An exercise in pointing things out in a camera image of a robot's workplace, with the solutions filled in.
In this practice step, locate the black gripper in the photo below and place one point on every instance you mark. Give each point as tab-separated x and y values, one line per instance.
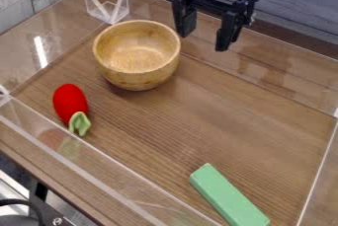
240	13

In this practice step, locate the green rectangular block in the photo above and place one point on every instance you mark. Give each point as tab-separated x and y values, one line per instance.
232	204

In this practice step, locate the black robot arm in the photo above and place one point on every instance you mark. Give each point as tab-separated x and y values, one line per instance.
236	13

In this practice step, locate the light wooden bowl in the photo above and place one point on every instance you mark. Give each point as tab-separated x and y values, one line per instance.
137	54

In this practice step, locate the red felt strawberry toy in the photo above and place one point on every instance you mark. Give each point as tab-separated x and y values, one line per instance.
71	108

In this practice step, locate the clear acrylic front barrier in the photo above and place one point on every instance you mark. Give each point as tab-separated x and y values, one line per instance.
109	192

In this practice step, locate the clear acrylic corner bracket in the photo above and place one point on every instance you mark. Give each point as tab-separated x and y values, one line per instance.
109	12

